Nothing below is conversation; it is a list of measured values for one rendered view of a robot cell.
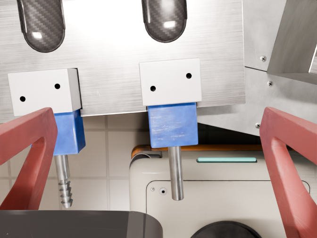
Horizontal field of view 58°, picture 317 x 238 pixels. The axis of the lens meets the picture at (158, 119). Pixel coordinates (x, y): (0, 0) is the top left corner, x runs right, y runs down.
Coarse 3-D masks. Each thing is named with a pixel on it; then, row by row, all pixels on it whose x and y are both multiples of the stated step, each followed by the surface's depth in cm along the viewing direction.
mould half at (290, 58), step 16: (288, 0) 30; (304, 0) 26; (288, 16) 29; (304, 16) 25; (288, 32) 28; (304, 32) 25; (288, 48) 27; (304, 48) 24; (272, 64) 30; (288, 64) 26; (304, 64) 23; (304, 80) 30
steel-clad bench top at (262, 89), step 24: (264, 0) 30; (264, 24) 31; (264, 48) 31; (264, 72) 31; (264, 96) 32; (288, 96) 32; (312, 96) 32; (216, 120) 32; (240, 120) 32; (312, 120) 32
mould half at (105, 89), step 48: (0, 0) 25; (96, 0) 25; (192, 0) 25; (240, 0) 25; (0, 48) 26; (96, 48) 26; (144, 48) 26; (192, 48) 26; (240, 48) 26; (0, 96) 26; (96, 96) 26; (240, 96) 26
